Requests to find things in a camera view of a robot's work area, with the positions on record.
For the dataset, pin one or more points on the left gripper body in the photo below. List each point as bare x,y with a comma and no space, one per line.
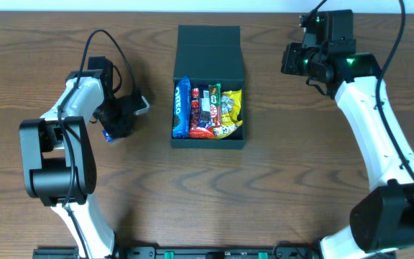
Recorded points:
113,113

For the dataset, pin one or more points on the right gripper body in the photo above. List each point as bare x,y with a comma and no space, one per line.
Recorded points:
290,58

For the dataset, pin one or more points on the blue Eclipse mint box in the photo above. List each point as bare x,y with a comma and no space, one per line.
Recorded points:
108,137

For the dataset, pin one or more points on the blue Oreo cookie pack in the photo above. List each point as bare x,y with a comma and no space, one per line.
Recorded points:
181,109

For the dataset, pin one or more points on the yellow snack bag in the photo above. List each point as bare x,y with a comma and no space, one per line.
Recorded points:
231,105

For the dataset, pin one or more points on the red snack bag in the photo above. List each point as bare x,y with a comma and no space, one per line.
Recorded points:
195,131

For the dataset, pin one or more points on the red KitKat bar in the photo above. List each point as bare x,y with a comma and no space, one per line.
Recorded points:
215,100

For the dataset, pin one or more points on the dark purple chocolate bar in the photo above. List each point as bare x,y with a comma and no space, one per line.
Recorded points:
204,107

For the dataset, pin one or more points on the black box with lid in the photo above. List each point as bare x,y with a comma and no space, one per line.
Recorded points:
208,55

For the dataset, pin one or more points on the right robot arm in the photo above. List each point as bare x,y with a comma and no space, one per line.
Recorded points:
327,58

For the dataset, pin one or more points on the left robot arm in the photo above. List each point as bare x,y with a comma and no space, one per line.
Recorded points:
58,163

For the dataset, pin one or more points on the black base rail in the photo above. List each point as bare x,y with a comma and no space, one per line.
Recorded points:
285,252

